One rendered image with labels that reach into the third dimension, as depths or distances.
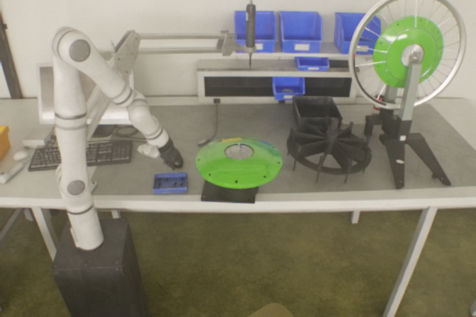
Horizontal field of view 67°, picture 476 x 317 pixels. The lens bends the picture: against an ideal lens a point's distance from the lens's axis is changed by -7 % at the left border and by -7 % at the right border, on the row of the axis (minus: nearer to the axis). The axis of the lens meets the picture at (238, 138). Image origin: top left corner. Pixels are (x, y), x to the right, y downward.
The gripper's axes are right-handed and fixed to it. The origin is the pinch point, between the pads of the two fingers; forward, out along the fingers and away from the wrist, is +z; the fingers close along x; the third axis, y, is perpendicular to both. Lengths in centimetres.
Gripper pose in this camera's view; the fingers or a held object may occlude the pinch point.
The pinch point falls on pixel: (173, 169)
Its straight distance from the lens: 151.4
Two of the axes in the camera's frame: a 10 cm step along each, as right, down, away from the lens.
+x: -8.7, -2.6, 4.3
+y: 4.4, -7.9, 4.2
